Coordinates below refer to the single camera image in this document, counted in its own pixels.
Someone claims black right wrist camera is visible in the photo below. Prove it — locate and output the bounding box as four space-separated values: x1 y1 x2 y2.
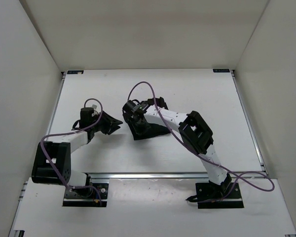
122 100 137 114

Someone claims left blue corner label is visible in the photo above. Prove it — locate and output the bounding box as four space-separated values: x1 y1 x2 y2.
67 70 84 75

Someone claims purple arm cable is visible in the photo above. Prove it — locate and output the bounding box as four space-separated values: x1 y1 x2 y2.
128 80 275 202
39 98 104 207

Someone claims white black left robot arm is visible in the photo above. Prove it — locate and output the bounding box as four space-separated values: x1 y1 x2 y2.
32 107 123 197

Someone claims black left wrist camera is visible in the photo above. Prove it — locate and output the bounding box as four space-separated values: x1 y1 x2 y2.
79 107 95 128

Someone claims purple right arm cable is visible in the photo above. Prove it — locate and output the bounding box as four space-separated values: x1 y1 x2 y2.
128 80 275 202

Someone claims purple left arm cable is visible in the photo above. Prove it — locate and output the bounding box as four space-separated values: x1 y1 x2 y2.
39 98 104 207

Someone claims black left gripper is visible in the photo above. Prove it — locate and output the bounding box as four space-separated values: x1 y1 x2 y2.
92 110 123 135

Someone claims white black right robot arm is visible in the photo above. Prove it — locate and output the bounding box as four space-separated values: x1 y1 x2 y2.
122 97 231 198

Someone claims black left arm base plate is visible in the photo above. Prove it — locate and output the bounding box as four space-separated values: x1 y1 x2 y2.
62 179 109 207

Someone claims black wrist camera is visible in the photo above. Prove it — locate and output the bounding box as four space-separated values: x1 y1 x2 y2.
79 107 95 128
122 100 137 114

